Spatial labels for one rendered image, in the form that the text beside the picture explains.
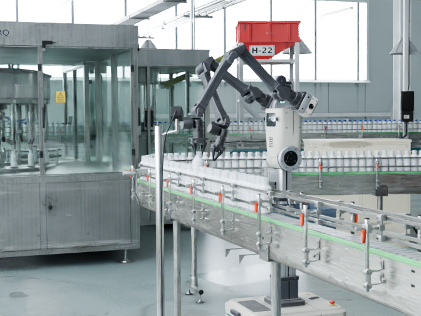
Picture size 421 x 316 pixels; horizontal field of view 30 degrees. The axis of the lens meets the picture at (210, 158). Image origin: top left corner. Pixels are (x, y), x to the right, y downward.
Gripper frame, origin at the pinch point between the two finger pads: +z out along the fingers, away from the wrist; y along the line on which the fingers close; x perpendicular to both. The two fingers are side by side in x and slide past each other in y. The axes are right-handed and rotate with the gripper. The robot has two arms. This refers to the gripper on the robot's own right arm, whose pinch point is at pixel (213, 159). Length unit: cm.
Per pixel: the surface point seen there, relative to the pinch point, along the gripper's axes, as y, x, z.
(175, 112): 137, -72, -3
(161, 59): -490, 70, -130
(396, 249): 231, -12, 24
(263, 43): -579, 225, -222
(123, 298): -158, 21, 118
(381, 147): -284, 281, -95
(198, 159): 30.4, -19.8, 5.1
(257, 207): 139, -24, 23
